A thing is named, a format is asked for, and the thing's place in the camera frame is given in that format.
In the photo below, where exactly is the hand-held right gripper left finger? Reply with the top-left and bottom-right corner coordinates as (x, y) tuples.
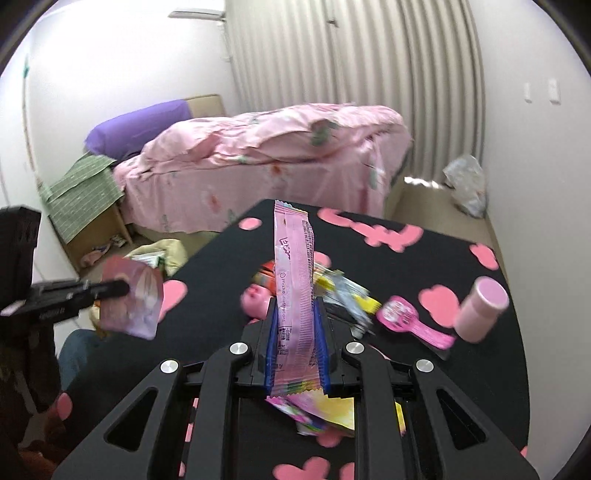
(51, 298), (278, 480)

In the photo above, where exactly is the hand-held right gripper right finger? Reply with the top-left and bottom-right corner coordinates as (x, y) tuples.
(314, 295), (541, 480)

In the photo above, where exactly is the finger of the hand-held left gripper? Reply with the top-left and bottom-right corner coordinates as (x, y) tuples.
(30, 278), (131, 302)

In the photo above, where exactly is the long pink wrapper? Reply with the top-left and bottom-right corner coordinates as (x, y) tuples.
(265, 199), (331, 403)

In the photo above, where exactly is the trash bin with yellow bag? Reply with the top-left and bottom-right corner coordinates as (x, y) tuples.
(91, 237), (187, 331)

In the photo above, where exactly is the pink paddle-shaped packet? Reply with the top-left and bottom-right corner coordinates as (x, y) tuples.
(376, 296), (456, 350)

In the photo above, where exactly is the pink slipper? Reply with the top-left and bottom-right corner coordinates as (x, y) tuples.
(81, 247), (112, 269)

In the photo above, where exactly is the pink pig toy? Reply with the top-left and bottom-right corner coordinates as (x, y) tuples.
(242, 281), (278, 322)

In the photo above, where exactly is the yellow silver wrapper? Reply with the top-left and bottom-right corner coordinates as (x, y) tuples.
(314, 263), (385, 334)

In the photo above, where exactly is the wooden nightstand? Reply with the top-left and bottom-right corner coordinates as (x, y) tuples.
(60, 203), (136, 274)

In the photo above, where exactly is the black pink-patterned tablecloth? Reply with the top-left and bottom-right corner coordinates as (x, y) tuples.
(60, 198), (530, 480)

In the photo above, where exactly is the red snack wrapper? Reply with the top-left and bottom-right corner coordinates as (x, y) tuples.
(253, 261), (278, 288)

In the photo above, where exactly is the person's leg in jeans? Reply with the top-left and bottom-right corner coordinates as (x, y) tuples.
(58, 329), (112, 394)

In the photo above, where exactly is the pink cartoon snack wrapper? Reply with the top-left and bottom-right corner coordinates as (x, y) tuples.
(267, 395), (356, 437)

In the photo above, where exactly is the green checked cloth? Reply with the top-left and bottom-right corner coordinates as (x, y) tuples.
(39, 152), (125, 244)

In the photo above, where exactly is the bed with pink floral sheet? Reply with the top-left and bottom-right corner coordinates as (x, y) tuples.
(111, 95), (414, 235)

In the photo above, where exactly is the pink plastic bottle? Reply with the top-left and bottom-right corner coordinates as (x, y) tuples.
(454, 277), (510, 343)

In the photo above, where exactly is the purple pillow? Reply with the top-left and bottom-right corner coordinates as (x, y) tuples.
(84, 102), (192, 158)

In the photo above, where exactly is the beige headboard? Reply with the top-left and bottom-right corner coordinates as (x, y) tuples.
(185, 93), (226, 119)

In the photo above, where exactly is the pink floral duvet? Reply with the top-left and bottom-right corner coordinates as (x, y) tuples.
(139, 105), (411, 163)

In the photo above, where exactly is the white plastic bag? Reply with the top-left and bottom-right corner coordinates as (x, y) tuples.
(443, 154), (488, 217)

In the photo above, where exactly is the white pleated curtain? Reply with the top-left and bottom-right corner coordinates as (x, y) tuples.
(224, 0), (486, 180)

